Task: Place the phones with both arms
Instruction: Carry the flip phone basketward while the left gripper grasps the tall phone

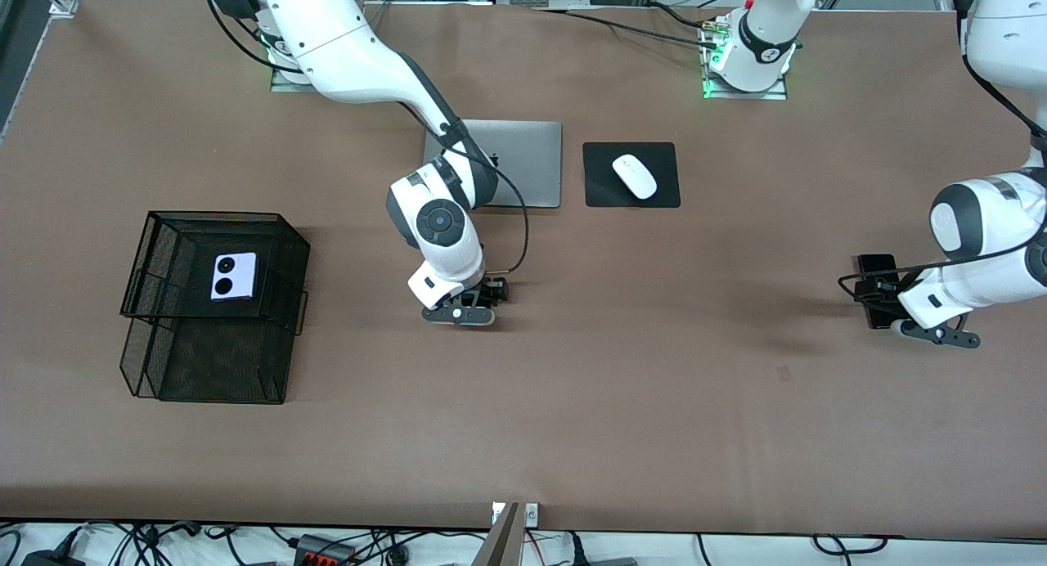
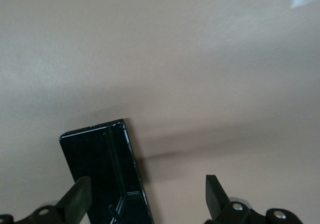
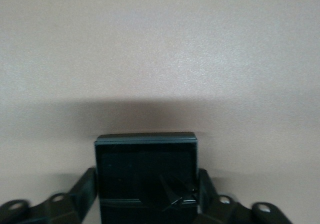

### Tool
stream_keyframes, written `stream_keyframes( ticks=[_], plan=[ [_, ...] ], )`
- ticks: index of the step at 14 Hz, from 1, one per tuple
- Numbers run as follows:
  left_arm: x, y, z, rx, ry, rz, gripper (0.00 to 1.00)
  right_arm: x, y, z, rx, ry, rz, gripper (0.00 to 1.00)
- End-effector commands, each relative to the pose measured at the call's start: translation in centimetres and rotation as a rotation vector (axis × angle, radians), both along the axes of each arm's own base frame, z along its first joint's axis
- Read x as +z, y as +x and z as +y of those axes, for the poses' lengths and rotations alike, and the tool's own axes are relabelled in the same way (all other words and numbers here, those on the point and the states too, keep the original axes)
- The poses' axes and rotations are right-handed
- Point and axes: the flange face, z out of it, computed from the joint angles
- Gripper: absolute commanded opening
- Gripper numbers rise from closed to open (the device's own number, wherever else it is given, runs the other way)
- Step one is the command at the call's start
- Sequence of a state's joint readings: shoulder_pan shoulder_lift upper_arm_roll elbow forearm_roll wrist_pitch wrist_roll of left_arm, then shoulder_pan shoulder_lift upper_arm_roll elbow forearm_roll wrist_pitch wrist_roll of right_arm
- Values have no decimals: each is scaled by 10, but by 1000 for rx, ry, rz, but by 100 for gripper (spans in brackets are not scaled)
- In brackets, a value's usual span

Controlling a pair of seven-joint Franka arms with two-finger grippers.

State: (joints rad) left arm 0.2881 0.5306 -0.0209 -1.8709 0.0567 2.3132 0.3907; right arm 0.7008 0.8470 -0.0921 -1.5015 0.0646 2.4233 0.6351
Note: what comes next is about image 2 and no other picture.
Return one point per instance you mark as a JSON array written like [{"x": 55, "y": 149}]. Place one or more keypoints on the long black smartphone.
[{"x": 105, "y": 159}]

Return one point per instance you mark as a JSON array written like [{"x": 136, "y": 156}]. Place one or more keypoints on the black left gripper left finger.
[{"x": 75, "y": 201}]

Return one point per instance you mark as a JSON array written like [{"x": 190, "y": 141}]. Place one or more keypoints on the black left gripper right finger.
[{"x": 216, "y": 199}]

